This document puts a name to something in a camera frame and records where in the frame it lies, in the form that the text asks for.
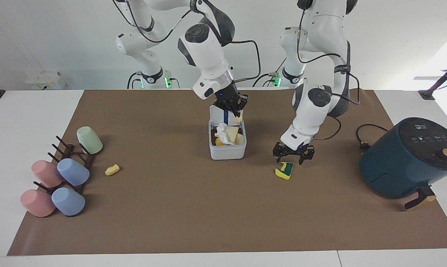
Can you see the green cup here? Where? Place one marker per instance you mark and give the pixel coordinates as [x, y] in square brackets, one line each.
[89, 140]

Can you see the orange trash piece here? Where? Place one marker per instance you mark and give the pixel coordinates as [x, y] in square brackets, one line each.
[219, 142]

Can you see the yellow banana-shaped piece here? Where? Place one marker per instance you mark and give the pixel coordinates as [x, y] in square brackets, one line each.
[112, 170]

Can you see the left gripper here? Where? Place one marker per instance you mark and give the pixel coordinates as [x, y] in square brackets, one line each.
[297, 147]

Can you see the cream foam trash piece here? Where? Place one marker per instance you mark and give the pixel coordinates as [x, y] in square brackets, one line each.
[232, 132]

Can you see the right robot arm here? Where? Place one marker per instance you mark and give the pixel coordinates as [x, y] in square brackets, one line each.
[205, 52]

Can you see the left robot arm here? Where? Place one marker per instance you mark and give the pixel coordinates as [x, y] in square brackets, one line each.
[314, 107]

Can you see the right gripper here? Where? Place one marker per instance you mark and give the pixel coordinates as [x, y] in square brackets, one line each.
[226, 95]

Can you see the dark teal air fryer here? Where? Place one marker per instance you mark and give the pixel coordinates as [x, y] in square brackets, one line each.
[409, 159]

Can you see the pink cup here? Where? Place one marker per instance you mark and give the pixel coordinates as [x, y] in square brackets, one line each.
[37, 203]
[45, 173]

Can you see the dark wooden cup rack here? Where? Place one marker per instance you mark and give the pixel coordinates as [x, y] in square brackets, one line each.
[70, 150]

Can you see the blue cup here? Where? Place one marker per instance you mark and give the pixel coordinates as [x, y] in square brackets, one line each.
[73, 172]
[68, 201]

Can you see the white trash bin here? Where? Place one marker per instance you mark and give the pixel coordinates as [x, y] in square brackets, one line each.
[227, 152]

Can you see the crumpled white tissue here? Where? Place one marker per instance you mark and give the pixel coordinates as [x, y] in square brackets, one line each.
[222, 134]

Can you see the yellow green sponge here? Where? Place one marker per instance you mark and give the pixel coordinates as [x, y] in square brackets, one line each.
[285, 171]

